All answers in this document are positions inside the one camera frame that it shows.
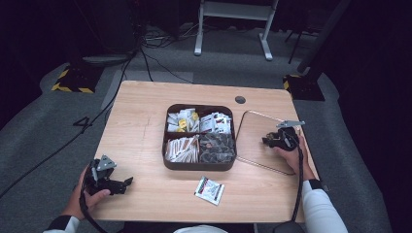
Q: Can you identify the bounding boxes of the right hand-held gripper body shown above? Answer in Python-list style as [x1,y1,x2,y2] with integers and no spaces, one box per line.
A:
[273,119,306,151]

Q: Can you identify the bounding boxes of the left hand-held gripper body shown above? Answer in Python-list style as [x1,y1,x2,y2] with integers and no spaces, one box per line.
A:
[84,153,119,196]

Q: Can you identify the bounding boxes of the clear box lid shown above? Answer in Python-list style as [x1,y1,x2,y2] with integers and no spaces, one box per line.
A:
[234,109,308,177]

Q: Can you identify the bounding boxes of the dark brown divided box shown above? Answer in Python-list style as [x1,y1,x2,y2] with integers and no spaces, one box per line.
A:
[161,103,238,172]

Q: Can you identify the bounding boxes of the white red striped packet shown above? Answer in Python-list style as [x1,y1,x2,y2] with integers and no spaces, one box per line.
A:
[193,176,225,207]

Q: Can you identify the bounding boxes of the person's right hand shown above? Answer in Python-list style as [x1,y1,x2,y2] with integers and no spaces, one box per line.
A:
[274,134,316,183]

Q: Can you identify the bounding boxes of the person's left hand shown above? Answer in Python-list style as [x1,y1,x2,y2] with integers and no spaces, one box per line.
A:
[60,166,112,221]

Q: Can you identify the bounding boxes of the pile of dark packets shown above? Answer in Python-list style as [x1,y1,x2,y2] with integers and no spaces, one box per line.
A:
[198,133,236,163]

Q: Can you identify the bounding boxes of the black yellow striped base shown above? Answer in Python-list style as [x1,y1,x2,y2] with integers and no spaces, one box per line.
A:
[282,74,326,102]
[51,62,105,95]

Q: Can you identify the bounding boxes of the pile of white red packets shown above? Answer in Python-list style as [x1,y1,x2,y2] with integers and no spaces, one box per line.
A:
[199,111,232,134]

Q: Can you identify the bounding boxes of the pile of white brown sticks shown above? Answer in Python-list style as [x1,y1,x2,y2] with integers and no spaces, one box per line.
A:
[164,135,199,163]

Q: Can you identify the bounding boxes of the pile of white yellow packets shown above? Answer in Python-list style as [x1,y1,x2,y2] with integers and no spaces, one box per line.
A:
[167,108,200,133]

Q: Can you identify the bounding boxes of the black tripod legs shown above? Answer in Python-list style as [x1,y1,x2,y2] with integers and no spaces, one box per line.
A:
[284,28,314,65]

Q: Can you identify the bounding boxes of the dark slanted pole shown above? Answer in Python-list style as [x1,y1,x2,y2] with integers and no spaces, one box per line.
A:
[295,0,353,74]

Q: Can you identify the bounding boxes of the grey flat stand base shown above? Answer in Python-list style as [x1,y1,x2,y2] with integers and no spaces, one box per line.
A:
[82,53,131,66]

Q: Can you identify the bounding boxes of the white metal stand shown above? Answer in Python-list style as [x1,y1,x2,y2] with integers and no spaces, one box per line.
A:
[193,0,280,62]

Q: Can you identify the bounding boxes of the left hand-held gripper cable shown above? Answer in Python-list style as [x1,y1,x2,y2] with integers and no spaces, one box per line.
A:
[79,168,110,233]

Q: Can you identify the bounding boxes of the hand-held gripper cable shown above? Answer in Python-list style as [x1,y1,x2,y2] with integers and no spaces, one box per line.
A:
[79,168,110,233]
[291,127,306,224]

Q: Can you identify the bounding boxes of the right hand-held gripper cable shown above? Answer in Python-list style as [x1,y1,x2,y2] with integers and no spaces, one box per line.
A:
[291,127,306,224]

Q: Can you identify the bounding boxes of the long black floor cable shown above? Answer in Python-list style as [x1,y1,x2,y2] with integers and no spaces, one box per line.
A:
[0,51,139,199]

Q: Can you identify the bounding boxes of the thin black floor cable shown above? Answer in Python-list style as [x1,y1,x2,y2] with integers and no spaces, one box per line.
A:
[139,48,194,85]

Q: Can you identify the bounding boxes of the tangle of floor cables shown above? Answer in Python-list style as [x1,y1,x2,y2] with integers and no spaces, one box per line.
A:
[141,22,203,50]

